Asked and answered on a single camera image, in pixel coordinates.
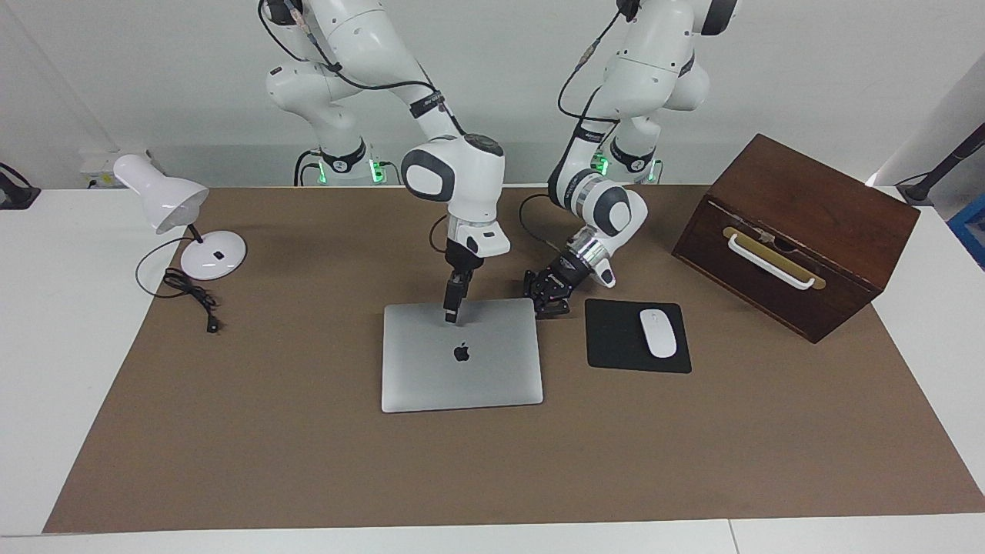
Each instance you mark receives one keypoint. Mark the black mouse pad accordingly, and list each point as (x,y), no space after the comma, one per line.
(612,338)

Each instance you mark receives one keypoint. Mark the brown table mat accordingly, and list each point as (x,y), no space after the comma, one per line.
(492,469)

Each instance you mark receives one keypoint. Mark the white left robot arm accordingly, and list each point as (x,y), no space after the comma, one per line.
(654,69)

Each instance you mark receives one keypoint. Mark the white computer mouse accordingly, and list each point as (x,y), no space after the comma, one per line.
(659,335)

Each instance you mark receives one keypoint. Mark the black tripod pole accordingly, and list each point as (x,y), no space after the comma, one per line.
(946,161)

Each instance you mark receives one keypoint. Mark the white power strip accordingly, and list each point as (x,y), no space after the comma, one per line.
(96,173)

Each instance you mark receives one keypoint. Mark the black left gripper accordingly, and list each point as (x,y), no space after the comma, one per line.
(564,278)

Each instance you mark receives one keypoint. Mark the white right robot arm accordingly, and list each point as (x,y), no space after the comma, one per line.
(469,177)

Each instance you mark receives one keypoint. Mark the black bracket mount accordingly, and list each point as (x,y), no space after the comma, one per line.
(15,192)

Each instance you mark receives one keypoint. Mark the dark brown wooden box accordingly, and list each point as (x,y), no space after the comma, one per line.
(816,200)

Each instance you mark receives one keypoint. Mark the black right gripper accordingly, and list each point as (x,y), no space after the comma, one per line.
(464,261)

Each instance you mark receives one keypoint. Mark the blue crate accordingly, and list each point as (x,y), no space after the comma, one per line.
(971,231)

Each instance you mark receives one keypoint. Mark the silver grey laptop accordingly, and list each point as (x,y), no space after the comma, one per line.
(431,369)

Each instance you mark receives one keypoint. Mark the white desk lamp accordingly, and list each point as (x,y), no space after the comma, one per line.
(165,196)

